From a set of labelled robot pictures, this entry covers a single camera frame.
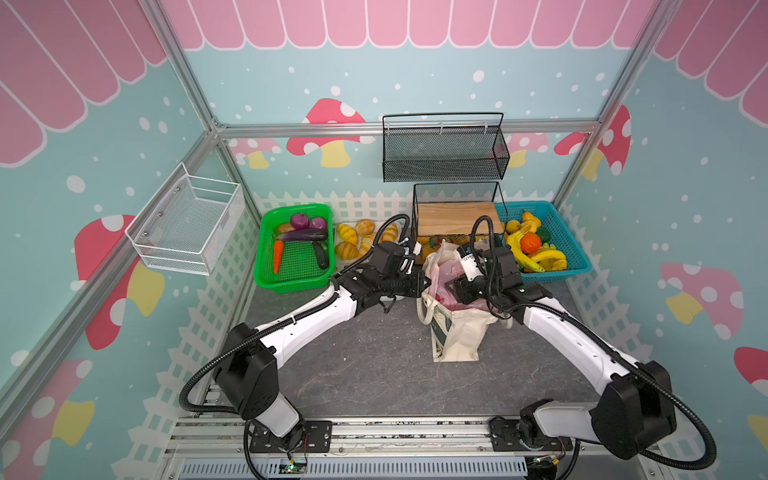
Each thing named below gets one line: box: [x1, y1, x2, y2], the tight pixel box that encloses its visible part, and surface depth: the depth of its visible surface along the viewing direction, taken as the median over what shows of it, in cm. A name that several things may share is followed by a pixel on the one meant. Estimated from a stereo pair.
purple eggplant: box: [278, 229, 328, 241], surface depth 114 cm
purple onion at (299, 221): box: [290, 213, 309, 230], surface depth 115 cm
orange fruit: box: [520, 231, 543, 255], surface depth 105 cm
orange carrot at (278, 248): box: [274, 240, 284, 274], surface depth 112 cm
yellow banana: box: [507, 231, 567, 273], surface depth 104 cm
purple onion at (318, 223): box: [309, 217, 327, 229], surface depth 116 cm
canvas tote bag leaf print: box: [416, 240, 514, 363], surface depth 80 cm
